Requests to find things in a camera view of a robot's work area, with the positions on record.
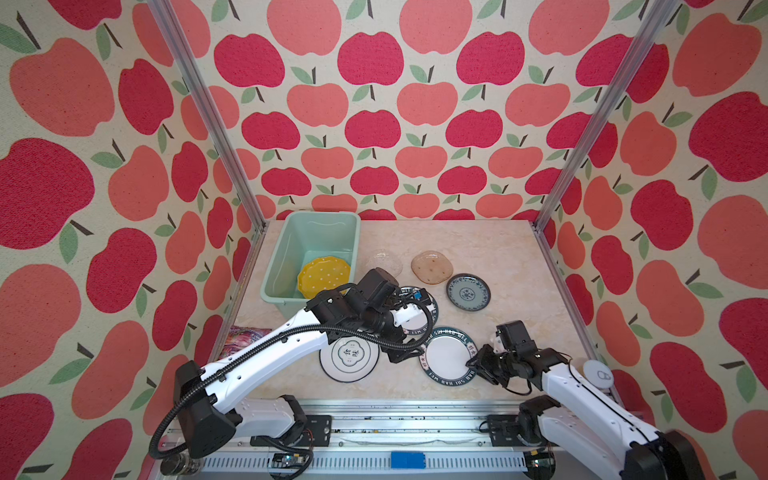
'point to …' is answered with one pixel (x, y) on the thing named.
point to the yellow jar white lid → (598, 373)
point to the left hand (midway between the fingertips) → (418, 336)
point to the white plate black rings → (349, 359)
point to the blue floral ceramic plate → (468, 291)
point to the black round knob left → (181, 464)
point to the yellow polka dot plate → (322, 273)
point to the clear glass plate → (386, 259)
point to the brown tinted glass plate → (431, 267)
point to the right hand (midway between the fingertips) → (474, 364)
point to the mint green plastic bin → (314, 251)
